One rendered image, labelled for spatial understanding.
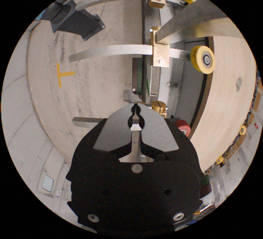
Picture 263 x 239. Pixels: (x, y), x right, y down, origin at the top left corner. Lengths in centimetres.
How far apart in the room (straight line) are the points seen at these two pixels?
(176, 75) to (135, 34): 75
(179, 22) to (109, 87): 113
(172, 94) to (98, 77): 91
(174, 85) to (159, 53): 30
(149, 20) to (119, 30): 75
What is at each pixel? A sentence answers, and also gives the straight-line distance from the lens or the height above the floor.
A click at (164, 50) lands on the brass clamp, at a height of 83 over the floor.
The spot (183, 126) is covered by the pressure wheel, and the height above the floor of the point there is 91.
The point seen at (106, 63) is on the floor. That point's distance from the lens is 115.
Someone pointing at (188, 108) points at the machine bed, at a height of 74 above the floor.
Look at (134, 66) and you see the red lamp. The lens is 41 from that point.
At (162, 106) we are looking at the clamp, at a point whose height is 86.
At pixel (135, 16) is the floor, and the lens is 124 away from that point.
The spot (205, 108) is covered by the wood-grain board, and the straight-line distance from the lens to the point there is 34.
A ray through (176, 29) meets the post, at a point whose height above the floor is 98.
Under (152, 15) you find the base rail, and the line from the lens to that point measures 47.
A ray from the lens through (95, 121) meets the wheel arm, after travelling 36.
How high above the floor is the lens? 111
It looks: 60 degrees down
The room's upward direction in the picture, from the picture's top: 178 degrees counter-clockwise
